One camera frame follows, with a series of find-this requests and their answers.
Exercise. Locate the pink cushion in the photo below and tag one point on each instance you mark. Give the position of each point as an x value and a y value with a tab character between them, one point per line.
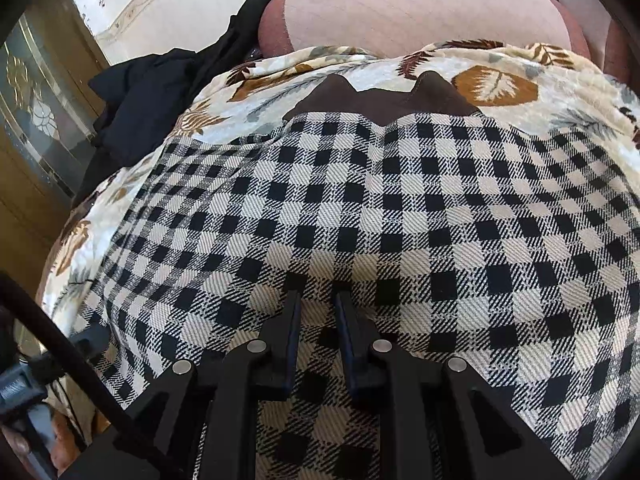
425	15

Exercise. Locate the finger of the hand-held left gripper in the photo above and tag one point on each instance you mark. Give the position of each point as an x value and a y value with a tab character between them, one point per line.
92	342

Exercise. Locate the wooden glass door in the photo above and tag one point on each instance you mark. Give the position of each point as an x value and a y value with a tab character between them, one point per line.
40	110

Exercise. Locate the black garment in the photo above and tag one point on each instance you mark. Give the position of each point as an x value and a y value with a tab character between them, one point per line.
150	95

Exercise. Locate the black white checked coat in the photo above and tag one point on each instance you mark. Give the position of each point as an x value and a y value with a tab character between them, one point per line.
400	210

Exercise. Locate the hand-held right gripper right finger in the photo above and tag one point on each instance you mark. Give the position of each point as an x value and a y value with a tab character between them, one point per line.
346	340

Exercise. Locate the person's left hand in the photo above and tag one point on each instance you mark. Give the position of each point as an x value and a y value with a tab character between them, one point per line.
67	440

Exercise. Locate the leaf printed blanket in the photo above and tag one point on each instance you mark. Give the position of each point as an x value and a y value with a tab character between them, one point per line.
260	90

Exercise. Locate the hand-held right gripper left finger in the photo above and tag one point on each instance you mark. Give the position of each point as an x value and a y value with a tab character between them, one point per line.
292	340

